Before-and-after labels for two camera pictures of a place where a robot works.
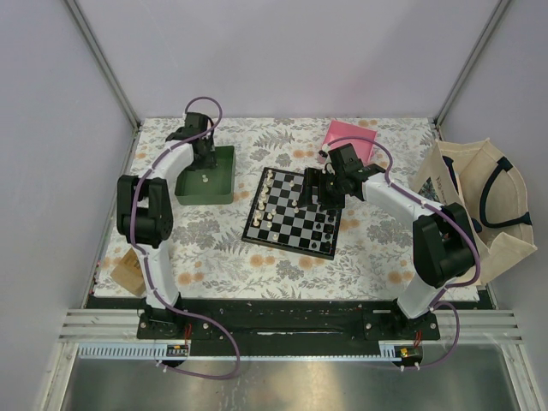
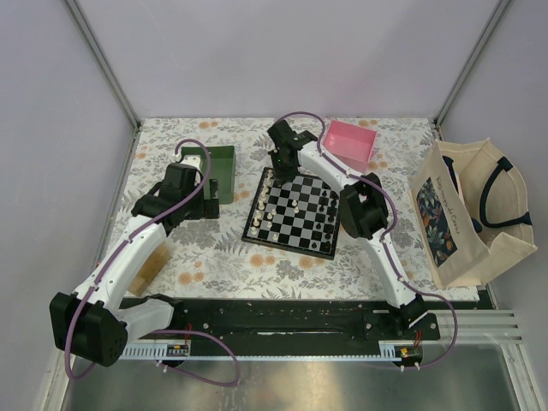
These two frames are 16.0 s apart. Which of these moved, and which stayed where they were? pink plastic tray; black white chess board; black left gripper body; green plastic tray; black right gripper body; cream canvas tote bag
Moved: black right gripper body; black left gripper body
Stayed: green plastic tray; cream canvas tote bag; black white chess board; pink plastic tray
